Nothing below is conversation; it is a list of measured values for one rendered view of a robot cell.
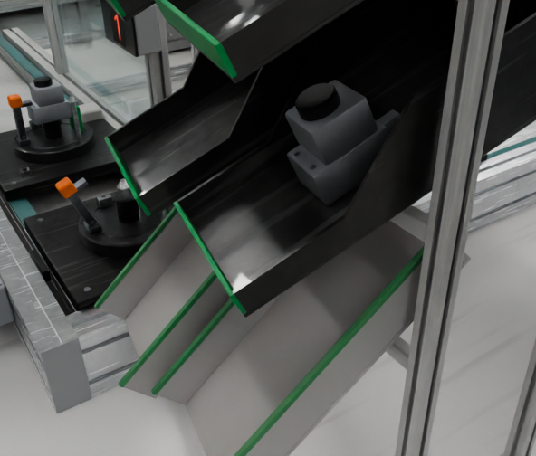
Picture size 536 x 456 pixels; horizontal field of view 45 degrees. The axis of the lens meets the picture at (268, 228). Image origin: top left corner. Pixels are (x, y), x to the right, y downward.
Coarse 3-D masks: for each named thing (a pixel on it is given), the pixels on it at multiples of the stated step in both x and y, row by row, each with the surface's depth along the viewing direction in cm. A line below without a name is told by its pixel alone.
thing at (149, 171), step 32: (320, 32) 51; (288, 64) 51; (192, 96) 63; (224, 96) 62; (256, 96) 51; (288, 96) 53; (128, 128) 62; (160, 128) 63; (192, 128) 60; (224, 128) 58; (256, 128) 53; (128, 160) 61; (160, 160) 59; (192, 160) 52; (224, 160) 53; (160, 192) 52
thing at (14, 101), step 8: (8, 96) 108; (16, 96) 108; (16, 104) 108; (24, 104) 110; (32, 104) 110; (16, 112) 109; (16, 120) 110; (16, 128) 112; (24, 128) 111; (24, 136) 112
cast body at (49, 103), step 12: (36, 84) 109; (48, 84) 109; (60, 84) 110; (36, 96) 109; (48, 96) 110; (60, 96) 111; (36, 108) 110; (48, 108) 110; (60, 108) 112; (36, 120) 110; (48, 120) 111
